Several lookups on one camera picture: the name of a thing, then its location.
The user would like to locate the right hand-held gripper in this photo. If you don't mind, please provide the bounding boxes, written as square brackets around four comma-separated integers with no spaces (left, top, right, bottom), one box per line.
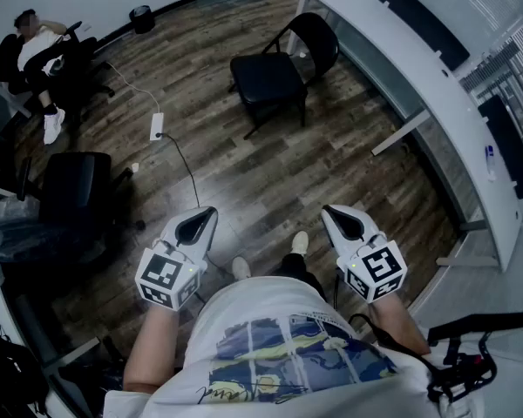
[320,204,409,307]

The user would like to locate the person's black trousers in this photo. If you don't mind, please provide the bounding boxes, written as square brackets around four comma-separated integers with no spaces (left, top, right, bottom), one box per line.
[269,253,328,300]

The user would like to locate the person's left white shoe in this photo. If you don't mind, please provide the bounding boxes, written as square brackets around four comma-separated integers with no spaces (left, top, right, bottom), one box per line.
[231,255,252,280]

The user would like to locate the person's right white shoe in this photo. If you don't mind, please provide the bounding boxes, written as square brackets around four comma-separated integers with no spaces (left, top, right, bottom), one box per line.
[290,231,309,259]

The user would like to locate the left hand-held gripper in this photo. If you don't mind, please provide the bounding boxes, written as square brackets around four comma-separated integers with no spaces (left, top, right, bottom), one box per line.
[134,206,221,311]

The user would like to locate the black desk divider panel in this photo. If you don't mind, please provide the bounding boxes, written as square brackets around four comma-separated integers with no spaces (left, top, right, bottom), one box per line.
[377,0,471,72]
[478,94,523,200]

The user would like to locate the white power strip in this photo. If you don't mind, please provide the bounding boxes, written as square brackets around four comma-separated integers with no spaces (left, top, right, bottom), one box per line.
[149,111,166,142]

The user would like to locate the person's white printed t-shirt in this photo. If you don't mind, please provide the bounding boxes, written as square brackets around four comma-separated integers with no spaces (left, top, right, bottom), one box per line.
[102,275,485,418]

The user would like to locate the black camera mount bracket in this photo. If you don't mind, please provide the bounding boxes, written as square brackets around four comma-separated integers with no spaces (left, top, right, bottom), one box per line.
[426,310,523,405]

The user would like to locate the black office chair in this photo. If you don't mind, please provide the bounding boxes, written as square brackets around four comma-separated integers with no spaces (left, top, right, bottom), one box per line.
[0,20,117,121]
[17,151,147,272]

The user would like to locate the person's left forearm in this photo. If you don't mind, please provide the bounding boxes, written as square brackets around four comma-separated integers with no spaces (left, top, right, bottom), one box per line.
[121,305,180,395]

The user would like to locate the person's white shoe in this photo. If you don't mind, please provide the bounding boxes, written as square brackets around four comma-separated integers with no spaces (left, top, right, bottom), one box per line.
[290,231,309,259]
[231,255,252,280]

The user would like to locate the person's right forearm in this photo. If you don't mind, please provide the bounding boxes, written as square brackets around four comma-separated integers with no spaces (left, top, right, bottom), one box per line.
[368,293,432,359]

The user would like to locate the long white desk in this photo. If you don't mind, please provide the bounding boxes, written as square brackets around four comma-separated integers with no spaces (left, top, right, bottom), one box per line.
[286,0,523,274]

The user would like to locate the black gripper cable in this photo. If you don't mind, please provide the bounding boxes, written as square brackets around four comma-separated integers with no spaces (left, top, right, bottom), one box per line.
[332,273,432,365]

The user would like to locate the black power cable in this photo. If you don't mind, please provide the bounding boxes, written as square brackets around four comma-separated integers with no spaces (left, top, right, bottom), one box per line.
[156,131,232,279]

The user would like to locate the white power cable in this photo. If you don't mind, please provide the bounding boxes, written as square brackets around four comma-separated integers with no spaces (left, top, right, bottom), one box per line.
[99,57,162,115]

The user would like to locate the clear plastic wrapping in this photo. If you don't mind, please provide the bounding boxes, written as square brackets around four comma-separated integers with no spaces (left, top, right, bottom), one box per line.
[0,198,40,292]

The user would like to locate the black waste bin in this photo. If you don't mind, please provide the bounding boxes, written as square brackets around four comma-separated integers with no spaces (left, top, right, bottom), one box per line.
[128,4,154,35]

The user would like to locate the black folding chair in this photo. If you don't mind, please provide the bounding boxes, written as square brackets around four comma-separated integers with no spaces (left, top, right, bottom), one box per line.
[228,11,341,141]

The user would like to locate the black backpack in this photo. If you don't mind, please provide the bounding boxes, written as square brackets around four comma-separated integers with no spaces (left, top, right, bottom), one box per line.
[0,324,50,418]

